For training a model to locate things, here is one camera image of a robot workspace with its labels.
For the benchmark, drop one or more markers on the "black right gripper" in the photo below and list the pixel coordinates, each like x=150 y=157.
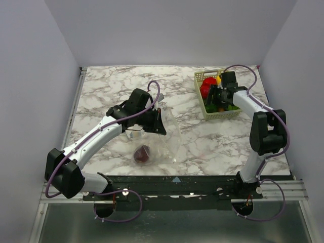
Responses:
x=214 y=95

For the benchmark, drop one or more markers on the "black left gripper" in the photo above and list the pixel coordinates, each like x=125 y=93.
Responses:
x=157 y=126

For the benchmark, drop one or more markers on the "green bell pepper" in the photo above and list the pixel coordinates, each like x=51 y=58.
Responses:
x=211 y=108

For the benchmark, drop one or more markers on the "clear zip top bag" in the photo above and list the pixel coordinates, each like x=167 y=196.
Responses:
x=163 y=148

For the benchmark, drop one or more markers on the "dark maroon fruit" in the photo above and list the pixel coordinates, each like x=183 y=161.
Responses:
x=141 y=154

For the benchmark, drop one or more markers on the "small green watermelon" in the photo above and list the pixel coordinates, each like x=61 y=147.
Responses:
x=231 y=108

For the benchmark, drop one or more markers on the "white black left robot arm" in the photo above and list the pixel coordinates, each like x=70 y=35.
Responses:
x=64 y=173

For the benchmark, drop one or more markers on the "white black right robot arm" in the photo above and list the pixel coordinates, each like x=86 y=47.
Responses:
x=269 y=133

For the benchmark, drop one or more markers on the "red bell pepper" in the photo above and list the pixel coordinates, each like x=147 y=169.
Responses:
x=209 y=81

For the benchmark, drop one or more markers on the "red round fruit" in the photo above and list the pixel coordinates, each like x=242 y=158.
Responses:
x=204 y=91

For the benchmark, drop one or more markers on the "yellow mango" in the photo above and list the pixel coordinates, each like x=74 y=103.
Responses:
x=218 y=80

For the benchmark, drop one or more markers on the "pale green perforated basket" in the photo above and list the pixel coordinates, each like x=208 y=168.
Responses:
x=199 y=77

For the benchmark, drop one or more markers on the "black mounting rail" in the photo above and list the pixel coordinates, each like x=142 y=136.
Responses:
x=174 y=193

